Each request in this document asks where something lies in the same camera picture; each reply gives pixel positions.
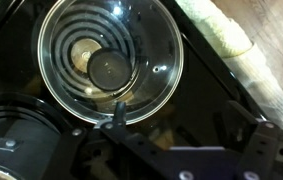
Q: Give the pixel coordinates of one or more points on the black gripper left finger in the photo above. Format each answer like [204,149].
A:
[120,115]

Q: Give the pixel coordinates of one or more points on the pale yellow hanging towel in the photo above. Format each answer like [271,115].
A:
[247,60]

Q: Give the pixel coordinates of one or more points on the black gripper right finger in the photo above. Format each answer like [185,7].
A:
[244,126]

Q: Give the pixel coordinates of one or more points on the glass lid black knob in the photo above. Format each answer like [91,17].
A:
[141,40]

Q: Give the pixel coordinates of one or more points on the black electric stove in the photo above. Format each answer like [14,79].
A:
[201,100]

